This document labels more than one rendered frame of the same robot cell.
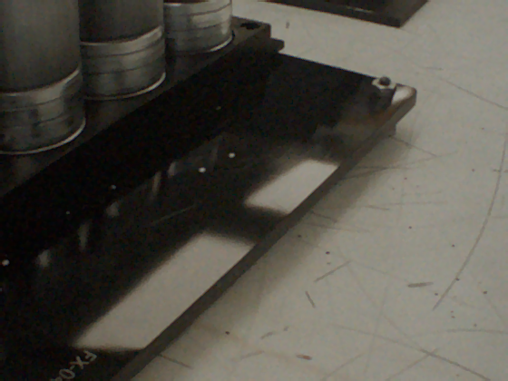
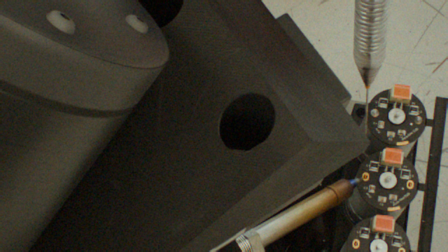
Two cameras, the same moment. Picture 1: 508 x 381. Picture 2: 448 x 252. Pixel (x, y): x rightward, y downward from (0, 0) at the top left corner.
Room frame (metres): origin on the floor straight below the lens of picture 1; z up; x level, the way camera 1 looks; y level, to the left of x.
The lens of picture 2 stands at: (0.20, -0.03, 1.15)
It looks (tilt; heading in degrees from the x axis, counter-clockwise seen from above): 71 degrees down; 163
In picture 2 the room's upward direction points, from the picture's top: 3 degrees counter-clockwise
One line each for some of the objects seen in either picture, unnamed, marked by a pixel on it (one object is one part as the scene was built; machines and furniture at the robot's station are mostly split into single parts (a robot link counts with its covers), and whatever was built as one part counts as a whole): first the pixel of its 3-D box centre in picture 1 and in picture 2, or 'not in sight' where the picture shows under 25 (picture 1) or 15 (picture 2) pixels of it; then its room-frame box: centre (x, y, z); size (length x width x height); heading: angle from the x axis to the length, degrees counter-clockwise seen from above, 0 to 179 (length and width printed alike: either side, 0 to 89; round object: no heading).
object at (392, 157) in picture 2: not in sight; (391, 160); (0.13, 0.06, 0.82); 0.01 x 0.01 x 0.01; 59
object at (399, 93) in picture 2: not in sight; (400, 96); (0.11, 0.08, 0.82); 0.01 x 0.01 x 0.01; 59
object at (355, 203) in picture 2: not in sight; (378, 194); (0.14, 0.06, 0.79); 0.02 x 0.02 x 0.05
